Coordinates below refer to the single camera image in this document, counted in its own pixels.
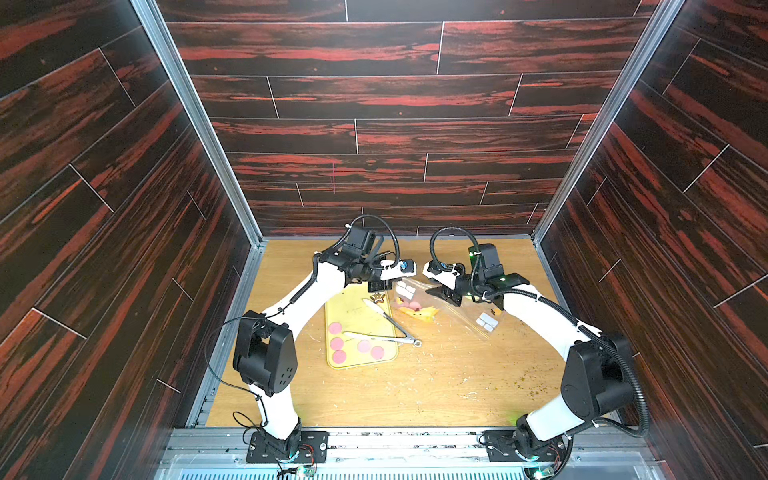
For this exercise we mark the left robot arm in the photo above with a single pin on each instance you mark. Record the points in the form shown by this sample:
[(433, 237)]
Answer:
[(265, 354)]

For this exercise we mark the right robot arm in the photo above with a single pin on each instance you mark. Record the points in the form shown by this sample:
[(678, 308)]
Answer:
[(599, 384)]

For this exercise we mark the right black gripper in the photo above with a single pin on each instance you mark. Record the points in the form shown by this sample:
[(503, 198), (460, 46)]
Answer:
[(452, 291)]

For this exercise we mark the star gingerbread cookie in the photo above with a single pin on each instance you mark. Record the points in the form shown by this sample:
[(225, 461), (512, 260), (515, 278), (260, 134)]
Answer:
[(379, 297)]

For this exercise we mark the yellow plastic tray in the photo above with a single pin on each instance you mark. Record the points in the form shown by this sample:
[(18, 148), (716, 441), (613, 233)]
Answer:
[(358, 322)]

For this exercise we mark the clear resealable bag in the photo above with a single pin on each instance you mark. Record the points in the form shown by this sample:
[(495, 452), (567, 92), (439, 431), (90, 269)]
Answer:
[(423, 302)]

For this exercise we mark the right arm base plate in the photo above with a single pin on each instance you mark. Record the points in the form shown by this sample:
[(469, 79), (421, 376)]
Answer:
[(508, 445)]

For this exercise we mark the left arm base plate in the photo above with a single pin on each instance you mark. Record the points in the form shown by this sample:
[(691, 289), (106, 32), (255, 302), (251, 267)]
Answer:
[(305, 447)]

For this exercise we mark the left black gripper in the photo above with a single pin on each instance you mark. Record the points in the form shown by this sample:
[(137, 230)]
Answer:
[(380, 286)]

